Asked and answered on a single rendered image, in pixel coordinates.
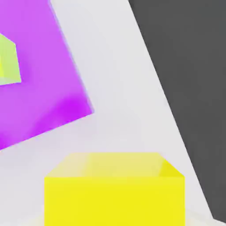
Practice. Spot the large purple box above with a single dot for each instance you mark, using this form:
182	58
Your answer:
45	74

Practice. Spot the small yellow cube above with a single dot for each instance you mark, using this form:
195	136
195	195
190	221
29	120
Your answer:
114	199

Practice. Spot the small lime green cube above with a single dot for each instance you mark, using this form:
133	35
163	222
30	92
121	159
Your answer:
8	63

